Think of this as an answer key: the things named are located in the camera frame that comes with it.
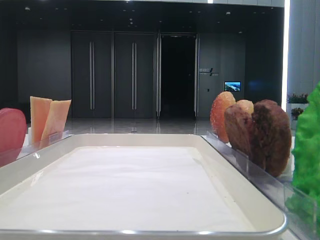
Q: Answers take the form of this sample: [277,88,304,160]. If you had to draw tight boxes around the brown meat patty inner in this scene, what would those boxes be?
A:
[224,104,253,158]

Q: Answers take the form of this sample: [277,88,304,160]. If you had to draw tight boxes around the brown meat patty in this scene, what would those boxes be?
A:
[224,104,253,158]
[250,99,292,177]

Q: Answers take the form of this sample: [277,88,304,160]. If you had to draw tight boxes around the orange cheese slice right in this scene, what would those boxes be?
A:
[40,100,71,148]

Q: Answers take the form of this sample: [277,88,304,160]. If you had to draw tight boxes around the orange cheese slice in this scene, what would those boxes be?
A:
[29,96,53,144]
[40,100,71,148]

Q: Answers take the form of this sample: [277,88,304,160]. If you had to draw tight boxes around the brown meat patty outer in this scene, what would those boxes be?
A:
[250,99,292,177]

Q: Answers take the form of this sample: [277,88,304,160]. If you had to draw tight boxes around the orange cheese slice left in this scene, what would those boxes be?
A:
[29,96,53,144]

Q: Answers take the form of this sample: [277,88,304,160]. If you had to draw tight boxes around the green lettuce leaf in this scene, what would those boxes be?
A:
[286,84,320,238]

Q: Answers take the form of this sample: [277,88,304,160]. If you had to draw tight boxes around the dark double doors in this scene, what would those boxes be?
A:
[71,31,157,119]

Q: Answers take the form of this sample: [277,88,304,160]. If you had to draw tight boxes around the bun slice far right outer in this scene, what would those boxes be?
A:
[210,91,236,143]

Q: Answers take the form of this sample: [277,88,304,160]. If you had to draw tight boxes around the bun slice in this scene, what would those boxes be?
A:
[210,91,236,143]
[236,99,254,115]

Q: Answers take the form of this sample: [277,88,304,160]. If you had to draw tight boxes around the bun slice far right inner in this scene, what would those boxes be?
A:
[236,99,254,115]

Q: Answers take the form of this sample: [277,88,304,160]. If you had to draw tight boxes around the white metal tray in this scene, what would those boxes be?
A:
[0,134,287,240]

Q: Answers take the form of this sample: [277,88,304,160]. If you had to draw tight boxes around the potted flower plants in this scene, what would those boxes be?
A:
[286,93,309,121]

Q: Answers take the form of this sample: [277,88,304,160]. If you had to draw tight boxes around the small wall display screen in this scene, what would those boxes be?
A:
[224,81,241,92]

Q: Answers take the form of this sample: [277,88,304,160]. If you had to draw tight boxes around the clear front rail left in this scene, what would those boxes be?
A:
[0,130,71,167]

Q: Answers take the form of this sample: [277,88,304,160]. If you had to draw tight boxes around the clear rail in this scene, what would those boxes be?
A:
[0,130,71,167]
[205,131,320,240]

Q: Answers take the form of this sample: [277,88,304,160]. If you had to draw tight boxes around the clear front rail right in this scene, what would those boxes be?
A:
[205,131,320,240]

